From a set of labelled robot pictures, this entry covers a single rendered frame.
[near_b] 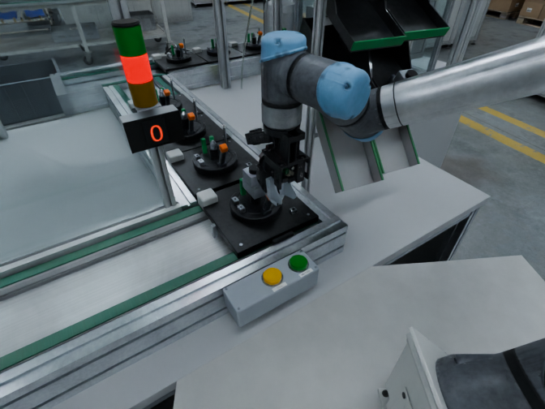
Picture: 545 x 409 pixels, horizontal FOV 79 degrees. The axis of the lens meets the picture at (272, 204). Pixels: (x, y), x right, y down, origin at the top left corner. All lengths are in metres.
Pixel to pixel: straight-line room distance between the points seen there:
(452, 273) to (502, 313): 0.13
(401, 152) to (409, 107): 0.50
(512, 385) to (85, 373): 0.68
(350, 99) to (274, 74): 0.14
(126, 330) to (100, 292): 0.17
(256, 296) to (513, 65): 0.57
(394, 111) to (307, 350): 0.51
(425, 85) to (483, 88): 0.08
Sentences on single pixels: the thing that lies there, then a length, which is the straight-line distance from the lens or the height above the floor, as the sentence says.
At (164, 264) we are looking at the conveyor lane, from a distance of 0.86.
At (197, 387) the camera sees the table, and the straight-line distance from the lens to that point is 0.75.
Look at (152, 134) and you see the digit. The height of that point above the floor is 1.20.
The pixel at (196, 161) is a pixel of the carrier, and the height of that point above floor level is 0.99.
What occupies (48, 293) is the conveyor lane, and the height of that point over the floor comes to 0.92.
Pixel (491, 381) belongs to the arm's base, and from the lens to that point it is 0.54.
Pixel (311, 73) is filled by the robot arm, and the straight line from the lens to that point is 0.52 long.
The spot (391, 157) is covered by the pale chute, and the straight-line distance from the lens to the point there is 1.06.
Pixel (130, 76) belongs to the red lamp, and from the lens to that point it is 0.74.
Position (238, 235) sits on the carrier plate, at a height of 0.97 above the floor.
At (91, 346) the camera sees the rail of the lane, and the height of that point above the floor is 0.96.
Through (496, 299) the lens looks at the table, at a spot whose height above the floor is 0.86.
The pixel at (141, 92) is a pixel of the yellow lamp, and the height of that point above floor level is 1.29.
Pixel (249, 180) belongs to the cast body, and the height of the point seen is 1.07.
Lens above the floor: 1.55
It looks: 40 degrees down
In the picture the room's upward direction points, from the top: straight up
